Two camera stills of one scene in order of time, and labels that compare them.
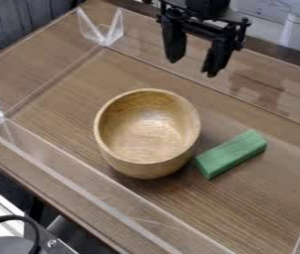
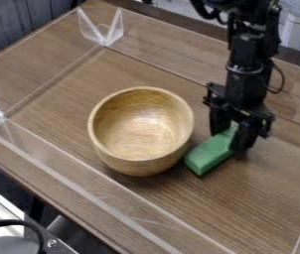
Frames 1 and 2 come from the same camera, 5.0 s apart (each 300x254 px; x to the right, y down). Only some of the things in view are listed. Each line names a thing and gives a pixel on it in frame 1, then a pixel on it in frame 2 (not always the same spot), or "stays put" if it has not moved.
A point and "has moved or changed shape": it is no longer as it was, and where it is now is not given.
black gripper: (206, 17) → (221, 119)
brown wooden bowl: (146, 131) stays put
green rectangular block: (229, 153) has moved or changed shape
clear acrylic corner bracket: (102, 34) stays put
